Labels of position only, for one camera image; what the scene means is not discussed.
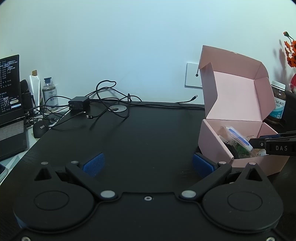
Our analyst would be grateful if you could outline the white sachet packet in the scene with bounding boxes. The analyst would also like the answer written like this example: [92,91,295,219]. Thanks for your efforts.
[219,126,253,153]

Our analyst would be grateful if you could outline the green items plastic bag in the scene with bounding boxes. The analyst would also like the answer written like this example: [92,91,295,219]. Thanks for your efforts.
[226,142,251,159]

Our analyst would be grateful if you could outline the black appliance box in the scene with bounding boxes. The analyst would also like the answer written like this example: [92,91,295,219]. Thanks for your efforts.
[281,91,296,132]

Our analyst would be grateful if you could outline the pink cardboard box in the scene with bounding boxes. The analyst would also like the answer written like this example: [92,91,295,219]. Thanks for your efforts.
[198,45,288,175]

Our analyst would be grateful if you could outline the brown supplement bottle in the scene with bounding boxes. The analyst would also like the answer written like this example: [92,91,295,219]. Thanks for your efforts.
[266,81,287,124]

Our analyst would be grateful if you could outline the black computer mouse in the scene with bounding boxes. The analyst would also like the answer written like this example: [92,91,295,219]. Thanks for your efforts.
[33,121,49,138]

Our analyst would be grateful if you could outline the black power adapter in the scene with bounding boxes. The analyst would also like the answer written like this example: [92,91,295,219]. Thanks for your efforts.
[68,96,90,111]

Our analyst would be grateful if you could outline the round desk grommet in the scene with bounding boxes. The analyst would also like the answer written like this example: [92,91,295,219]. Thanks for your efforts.
[109,105,127,113]

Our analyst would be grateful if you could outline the black laptop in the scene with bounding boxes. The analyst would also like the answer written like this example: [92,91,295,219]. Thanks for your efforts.
[0,55,27,161]

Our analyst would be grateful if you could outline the clear small bottle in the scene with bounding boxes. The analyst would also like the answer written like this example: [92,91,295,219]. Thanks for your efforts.
[42,77,58,109]

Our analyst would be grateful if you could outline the red vase orange flowers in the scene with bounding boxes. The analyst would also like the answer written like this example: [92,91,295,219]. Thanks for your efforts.
[283,31,296,93]

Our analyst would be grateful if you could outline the white squeeze tube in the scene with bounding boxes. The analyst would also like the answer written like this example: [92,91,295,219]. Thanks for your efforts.
[28,70,42,106]

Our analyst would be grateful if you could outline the tangled black cables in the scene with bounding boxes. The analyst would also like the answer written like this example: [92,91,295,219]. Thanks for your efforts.
[25,79,205,130]

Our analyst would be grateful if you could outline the white wall socket strip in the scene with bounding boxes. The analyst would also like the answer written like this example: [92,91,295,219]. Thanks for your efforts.
[185,63,202,88]

